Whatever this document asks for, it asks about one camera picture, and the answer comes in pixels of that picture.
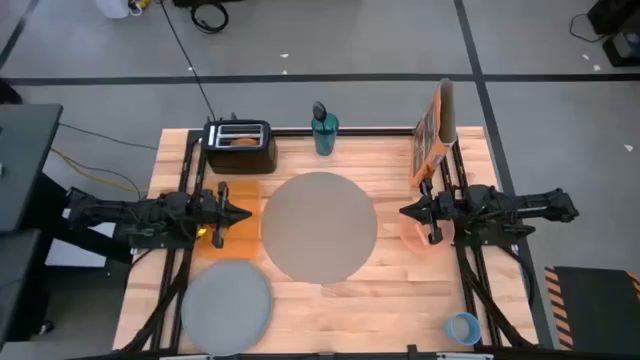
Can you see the teal faceted drinking glass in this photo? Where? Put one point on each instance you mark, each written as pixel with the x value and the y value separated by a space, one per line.
pixel 325 137

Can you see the black equipment box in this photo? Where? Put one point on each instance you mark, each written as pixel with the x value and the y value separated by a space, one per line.
pixel 622 50
pixel 617 15

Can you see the orange Cheerios cereal box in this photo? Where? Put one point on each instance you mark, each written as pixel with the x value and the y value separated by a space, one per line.
pixel 429 145

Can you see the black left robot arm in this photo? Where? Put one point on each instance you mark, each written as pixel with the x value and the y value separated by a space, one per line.
pixel 150 215

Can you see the light blue cup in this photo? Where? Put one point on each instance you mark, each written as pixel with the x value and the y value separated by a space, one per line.
pixel 462 329

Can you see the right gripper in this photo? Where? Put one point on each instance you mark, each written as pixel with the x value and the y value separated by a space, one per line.
pixel 440 210

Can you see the black hazard-striped mat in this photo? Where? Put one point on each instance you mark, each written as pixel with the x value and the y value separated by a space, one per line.
pixel 595 305

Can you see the pale pink bowl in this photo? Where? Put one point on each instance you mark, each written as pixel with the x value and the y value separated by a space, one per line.
pixel 414 237

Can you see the round grey placemat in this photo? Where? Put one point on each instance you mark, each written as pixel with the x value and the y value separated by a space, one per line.
pixel 320 227

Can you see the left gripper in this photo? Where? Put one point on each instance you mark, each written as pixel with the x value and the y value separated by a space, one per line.
pixel 222 220

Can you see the slice of toast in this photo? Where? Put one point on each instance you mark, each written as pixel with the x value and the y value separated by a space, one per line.
pixel 244 142

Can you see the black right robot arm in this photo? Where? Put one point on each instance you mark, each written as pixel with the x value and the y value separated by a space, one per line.
pixel 505 207

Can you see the grey round plate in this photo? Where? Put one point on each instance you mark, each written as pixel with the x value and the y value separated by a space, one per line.
pixel 227 307

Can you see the black toaster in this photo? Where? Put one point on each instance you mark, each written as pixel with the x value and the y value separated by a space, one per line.
pixel 242 160

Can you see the silver metal spoon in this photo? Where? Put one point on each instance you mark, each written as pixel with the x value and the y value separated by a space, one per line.
pixel 319 110

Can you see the black desk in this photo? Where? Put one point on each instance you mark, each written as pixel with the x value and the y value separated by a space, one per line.
pixel 25 160

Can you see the black table-level camera mount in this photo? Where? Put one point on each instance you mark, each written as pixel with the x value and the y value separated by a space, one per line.
pixel 412 351

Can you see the black metal rail frame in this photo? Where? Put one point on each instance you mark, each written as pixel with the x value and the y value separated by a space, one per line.
pixel 350 131

